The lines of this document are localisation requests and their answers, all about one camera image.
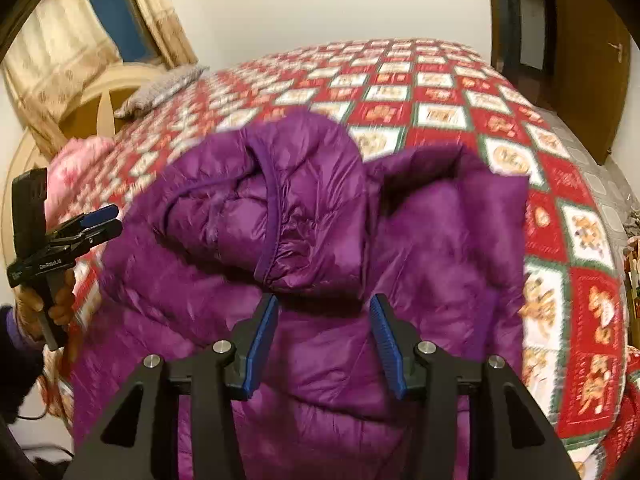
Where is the purple down jacket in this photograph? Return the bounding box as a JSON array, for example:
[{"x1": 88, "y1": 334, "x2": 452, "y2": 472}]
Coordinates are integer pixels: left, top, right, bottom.
[{"x1": 67, "y1": 110, "x2": 531, "y2": 480}]

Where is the beige patterned curtain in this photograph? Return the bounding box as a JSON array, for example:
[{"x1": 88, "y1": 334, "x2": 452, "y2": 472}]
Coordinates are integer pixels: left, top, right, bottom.
[
  {"x1": 4, "y1": 0, "x2": 122, "y2": 157},
  {"x1": 122, "y1": 0, "x2": 199, "y2": 68}
]

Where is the brown wooden door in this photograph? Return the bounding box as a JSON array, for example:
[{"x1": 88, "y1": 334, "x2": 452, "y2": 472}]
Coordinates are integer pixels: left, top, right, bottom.
[{"x1": 552, "y1": 0, "x2": 635, "y2": 166}]

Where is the window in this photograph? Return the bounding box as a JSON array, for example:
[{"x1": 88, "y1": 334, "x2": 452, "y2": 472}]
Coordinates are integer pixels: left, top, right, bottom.
[{"x1": 84, "y1": 0, "x2": 162, "y2": 65}]

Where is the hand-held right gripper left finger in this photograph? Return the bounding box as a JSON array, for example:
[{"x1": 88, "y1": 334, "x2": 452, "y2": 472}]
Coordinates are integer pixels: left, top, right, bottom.
[{"x1": 62, "y1": 292, "x2": 281, "y2": 480}]

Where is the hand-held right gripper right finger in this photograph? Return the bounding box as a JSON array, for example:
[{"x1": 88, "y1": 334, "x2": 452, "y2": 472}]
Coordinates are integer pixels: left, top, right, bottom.
[{"x1": 369, "y1": 293, "x2": 577, "y2": 480}]

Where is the pink pillow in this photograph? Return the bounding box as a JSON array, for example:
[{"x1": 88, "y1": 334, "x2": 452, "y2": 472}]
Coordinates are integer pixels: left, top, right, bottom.
[{"x1": 44, "y1": 136, "x2": 118, "y2": 221}]

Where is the red printed blanket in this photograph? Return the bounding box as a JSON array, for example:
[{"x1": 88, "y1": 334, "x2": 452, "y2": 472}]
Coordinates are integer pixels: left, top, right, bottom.
[{"x1": 42, "y1": 37, "x2": 640, "y2": 480}]

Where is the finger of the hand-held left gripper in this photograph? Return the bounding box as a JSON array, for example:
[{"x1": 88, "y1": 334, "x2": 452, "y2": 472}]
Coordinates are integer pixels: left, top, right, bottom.
[
  {"x1": 62, "y1": 204, "x2": 120, "y2": 233},
  {"x1": 50, "y1": 220, "x2": 124, "y2": 261}
]

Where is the pile of clothes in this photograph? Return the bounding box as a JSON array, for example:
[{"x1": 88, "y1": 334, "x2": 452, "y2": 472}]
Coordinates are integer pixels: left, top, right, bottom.
[{"x1": 622, "y1": 207, "x2": 640, "y2": 263}]

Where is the person's left hand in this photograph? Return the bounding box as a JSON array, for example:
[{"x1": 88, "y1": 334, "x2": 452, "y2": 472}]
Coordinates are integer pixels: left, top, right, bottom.
[{"x1": 17, "y1": 267, "x2": 77, "y2": 347}]

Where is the cream wooden headboard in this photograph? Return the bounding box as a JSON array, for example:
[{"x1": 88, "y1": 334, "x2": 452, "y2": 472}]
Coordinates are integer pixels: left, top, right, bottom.
[{"x1": 2, "y1": 62, "x2": 168, "y2": 266}]

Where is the black cable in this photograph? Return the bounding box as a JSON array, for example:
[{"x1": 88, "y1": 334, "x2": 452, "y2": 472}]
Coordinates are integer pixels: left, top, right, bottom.
[{"x1": 10, "y1": 400, "x2": 76, "y2": 461}]

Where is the person's left forearm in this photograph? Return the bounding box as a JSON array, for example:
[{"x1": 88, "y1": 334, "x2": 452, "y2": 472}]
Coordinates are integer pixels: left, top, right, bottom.
[{"x1": 0, "y1": 305, "x2": 47, "y2": 426}]

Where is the grey patterned pillow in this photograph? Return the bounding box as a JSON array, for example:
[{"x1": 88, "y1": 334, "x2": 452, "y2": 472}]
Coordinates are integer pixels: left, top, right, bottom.
[{"x1": 114, "y1": 65, "x2": 211, "y2": 120}]

